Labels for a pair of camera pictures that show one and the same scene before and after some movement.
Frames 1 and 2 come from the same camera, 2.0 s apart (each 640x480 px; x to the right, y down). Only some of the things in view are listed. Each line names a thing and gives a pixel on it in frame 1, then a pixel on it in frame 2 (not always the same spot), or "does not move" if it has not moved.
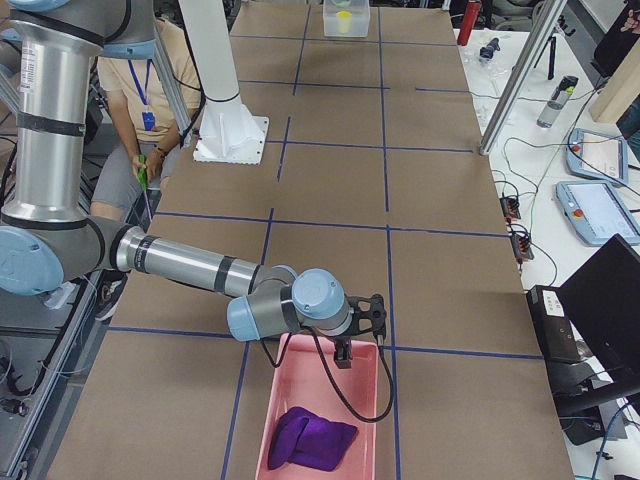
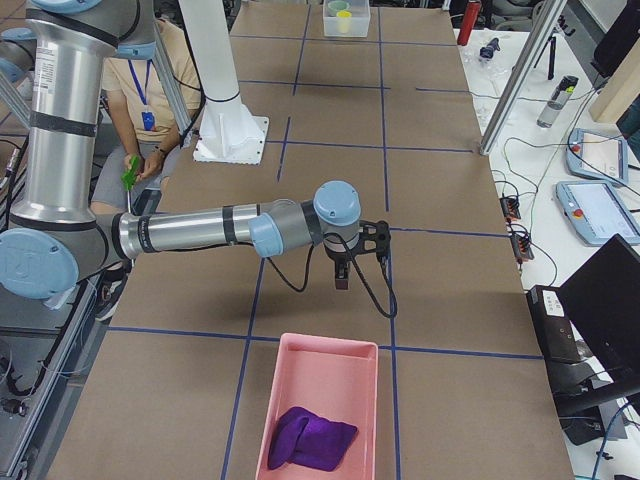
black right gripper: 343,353 → 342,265
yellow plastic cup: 344,19 does not move
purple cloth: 303,438 does not move
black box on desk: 557,335 does not move
